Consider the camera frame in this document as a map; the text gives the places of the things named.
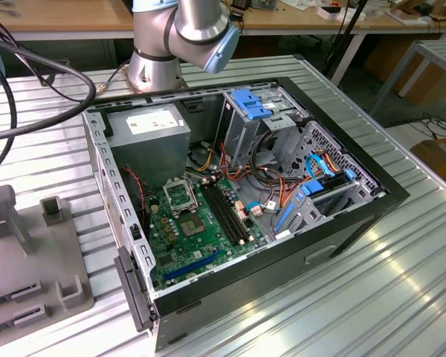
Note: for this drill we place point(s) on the empty blue disk carrier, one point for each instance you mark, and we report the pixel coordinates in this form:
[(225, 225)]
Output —
[(245, 98)]

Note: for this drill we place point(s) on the black stand pole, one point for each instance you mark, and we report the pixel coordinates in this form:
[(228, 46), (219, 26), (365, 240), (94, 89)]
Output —
[(357, 18)]

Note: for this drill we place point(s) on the hard disk in blue carrier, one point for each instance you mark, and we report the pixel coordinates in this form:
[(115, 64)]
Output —
[(312, 188)]

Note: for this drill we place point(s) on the long wooden desk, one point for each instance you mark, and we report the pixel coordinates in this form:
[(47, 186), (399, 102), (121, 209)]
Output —
[(78, 16)]

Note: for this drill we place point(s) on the grey power supply unit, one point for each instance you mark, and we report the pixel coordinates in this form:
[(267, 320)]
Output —
[(148, 156)]

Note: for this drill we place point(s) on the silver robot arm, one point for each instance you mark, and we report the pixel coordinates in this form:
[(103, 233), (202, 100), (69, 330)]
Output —
[(200, 18)]

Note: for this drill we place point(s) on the black PC case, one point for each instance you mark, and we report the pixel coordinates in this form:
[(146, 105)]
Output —
[(245, 290)]

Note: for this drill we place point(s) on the CPU socket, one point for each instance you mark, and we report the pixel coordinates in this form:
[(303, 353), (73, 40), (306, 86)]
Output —
[(190, 225)]

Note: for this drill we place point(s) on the grey parts rack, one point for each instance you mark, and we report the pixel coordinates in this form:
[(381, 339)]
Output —
[(22, 267)]

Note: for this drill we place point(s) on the green motherboard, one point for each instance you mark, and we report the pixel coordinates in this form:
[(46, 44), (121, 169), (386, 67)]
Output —
[(204, 245)]

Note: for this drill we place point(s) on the white flat box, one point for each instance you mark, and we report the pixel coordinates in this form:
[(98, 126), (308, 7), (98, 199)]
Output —
[(342, 15)]

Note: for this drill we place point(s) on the large cardboard box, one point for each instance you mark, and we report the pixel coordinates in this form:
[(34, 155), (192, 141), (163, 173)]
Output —
[(427, 78)]

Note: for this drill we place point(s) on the black RAM slot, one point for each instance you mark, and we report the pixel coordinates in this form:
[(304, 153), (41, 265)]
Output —
[(218, 212), (236, 212), (230, 212), (224, 212)]

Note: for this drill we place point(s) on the low grey disk bay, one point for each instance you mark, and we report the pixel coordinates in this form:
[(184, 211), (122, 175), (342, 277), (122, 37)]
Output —
[(301, 219)]

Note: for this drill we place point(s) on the blue bay latch strip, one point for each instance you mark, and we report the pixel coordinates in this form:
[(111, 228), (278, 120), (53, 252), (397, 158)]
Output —
[(284, 218)]

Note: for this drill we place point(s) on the small cardboard box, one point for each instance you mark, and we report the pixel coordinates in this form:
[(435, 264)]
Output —
[(438, 163)]

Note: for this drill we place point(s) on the metal frame table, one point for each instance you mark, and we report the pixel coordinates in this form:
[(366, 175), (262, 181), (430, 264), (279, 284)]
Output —
[(440, 46)]

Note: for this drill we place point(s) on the black case fan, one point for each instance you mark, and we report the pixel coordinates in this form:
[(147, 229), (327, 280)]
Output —
[(134, 197)]

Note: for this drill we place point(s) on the blue expansion slot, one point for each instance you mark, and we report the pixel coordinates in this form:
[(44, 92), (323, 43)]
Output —
[(193, 266)]

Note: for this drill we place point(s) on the tall grey disk bay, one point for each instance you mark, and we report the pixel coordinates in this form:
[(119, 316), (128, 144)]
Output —
[(241, 137)]

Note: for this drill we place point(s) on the white power supply label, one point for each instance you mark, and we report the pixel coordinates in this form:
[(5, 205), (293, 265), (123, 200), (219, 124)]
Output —
[(152, 124)]

